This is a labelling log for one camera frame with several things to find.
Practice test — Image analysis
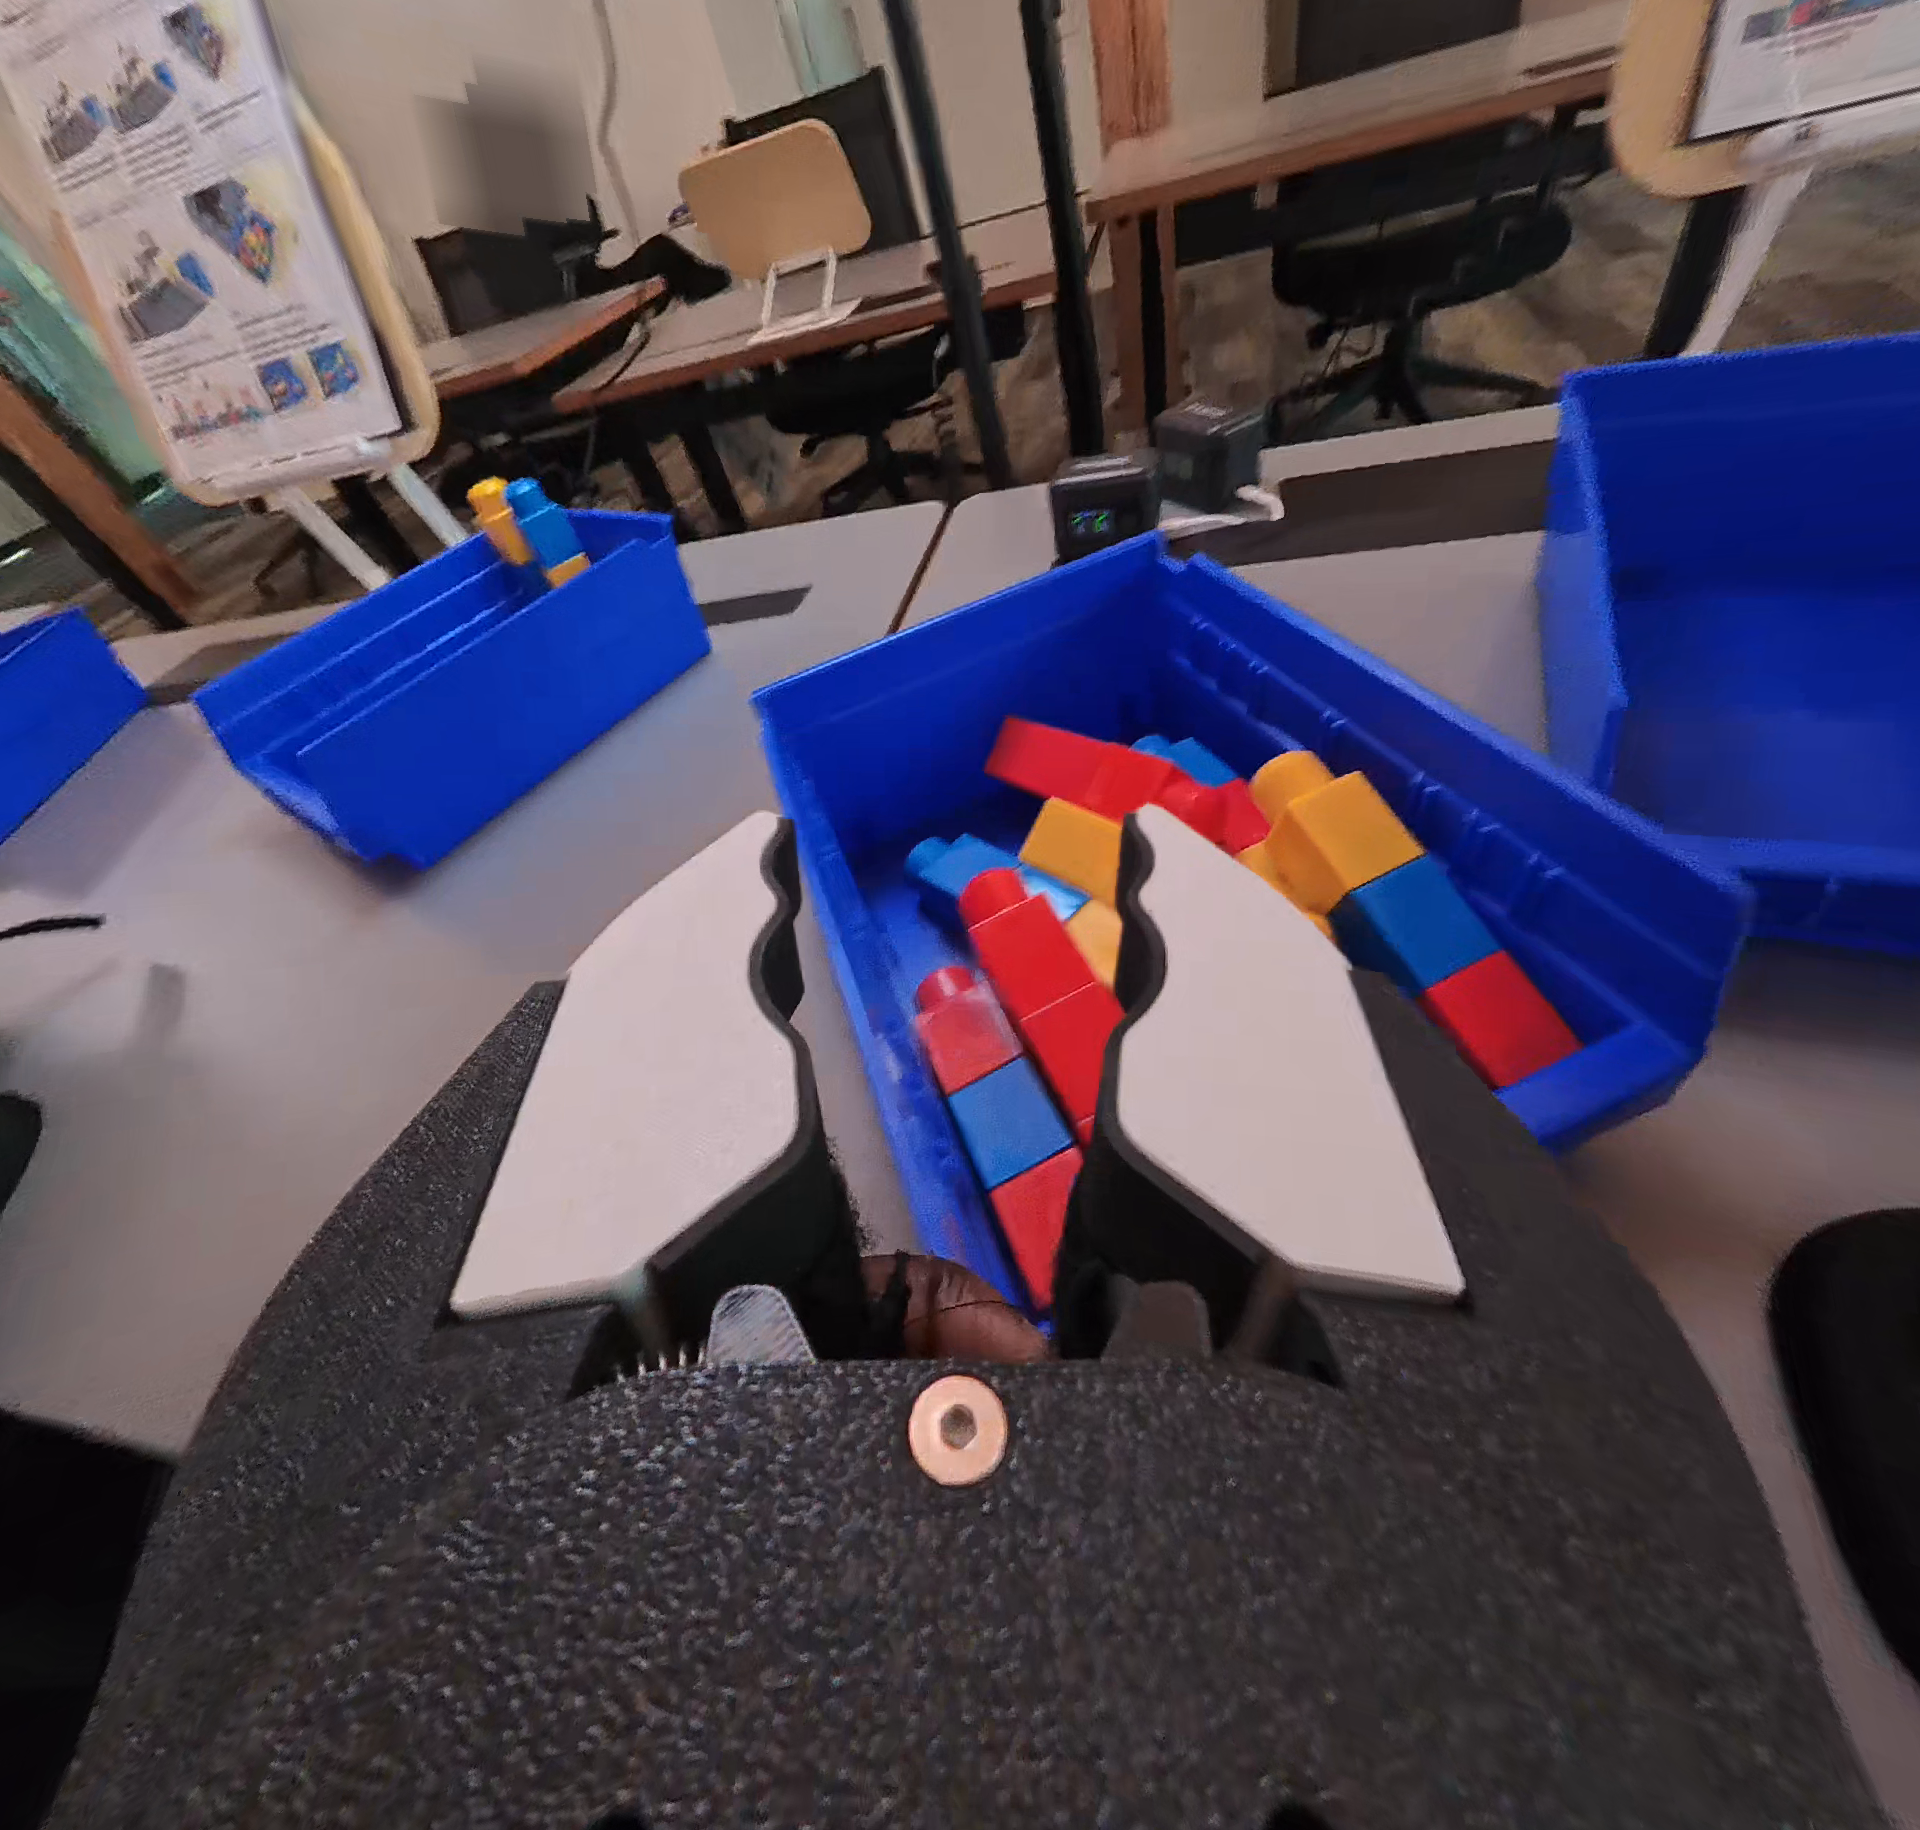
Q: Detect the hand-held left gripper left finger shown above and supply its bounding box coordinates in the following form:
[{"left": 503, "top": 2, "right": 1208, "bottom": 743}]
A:
[{"left": 447, "top": 810, "right": 882, "bottom": 1361}]

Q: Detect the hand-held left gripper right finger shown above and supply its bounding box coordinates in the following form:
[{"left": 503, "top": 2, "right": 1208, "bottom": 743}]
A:
[{"left": 1054, "top": 803, "right": 1470, "bottom": 1363}]

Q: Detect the orange blue red block tower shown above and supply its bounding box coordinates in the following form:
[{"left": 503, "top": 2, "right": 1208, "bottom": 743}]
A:
[{"left": 1249, "top": 749, "right": 1587, "bottom": 1092}]

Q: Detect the pile of toy blocks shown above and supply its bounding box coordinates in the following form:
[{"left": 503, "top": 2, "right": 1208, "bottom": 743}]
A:
[{"left": 901, "top": 715, "right": 1277, "bottom": 1314}]

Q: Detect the blue plastic bin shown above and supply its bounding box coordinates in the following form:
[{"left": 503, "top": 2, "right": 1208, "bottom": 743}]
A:
[
  {"left": 192, "top": 510, "right": 713, "bottom": 872},
  {"left": 0, "top": 609, "right": 149, "bottom": 844},
  {"left": 1537, "top": 334, "right": 1920, "bottom": 957},
  {"left": 750, "top": 530, "right": 1755, "bottom": 1336}
]

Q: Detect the blue and orange block tower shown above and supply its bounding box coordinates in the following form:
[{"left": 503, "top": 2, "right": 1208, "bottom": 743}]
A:
[{"left": 506, "top": 478, "right": 591, "bottom": 590}]

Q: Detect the person's left hand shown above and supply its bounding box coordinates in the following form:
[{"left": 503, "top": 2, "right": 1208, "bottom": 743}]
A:
[{"left": 859, "top": 1251, "right": 1054, "bottom": 1366}]

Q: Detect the white poster stand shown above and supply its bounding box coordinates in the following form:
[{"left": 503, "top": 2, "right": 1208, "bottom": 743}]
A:
[
  {"left": 1686, "top": 178, "right": 1850, "bottom": 361},
  {"left": 277, "top": 457, "right": 470, "bottom": 593}
]

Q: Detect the black padded armrest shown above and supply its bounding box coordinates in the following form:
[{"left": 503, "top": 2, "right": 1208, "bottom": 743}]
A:
[{"left": 1767, "top": 1208, "right": 1920, "bottom": 1692}]

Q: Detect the black office chair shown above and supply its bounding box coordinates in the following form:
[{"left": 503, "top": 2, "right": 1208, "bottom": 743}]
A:
[
  {"left": 1269, "top": 120, "right": 1579, "bottom": 428},
  {"left": 756, "top": 321, "right": 1037, "bottom": 511}
]

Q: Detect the wooden top office desk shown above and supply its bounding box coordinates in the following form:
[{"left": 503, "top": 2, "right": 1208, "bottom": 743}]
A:
[
  {"left": 420, "top": 275, "right": 669, "bottom": 511},
  {"left": 1082, "top": 0, "right": 1643, "bottom": 414},
  {"left": 552, "top": 202, "right": 1111, "bottom": 519}
]

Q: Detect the wooden board on white stand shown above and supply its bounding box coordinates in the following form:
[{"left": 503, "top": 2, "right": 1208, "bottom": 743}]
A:
[{"left": 675, "top": 117, "right": 874, "bottom": 345}]

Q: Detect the black metal pole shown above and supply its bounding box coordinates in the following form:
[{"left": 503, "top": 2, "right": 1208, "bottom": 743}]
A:
[
  {"left": 862, "top": 0, "right": 1016, "bottom": 488},
  {"left": 1003, "top": 0, "right": 1107, "bottom": 458}
]

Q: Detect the dark computer monitor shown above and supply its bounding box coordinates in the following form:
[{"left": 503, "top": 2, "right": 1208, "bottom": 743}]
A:
[{"left": 1295, "top": 0, "right": 1528, "bottom": 95}]

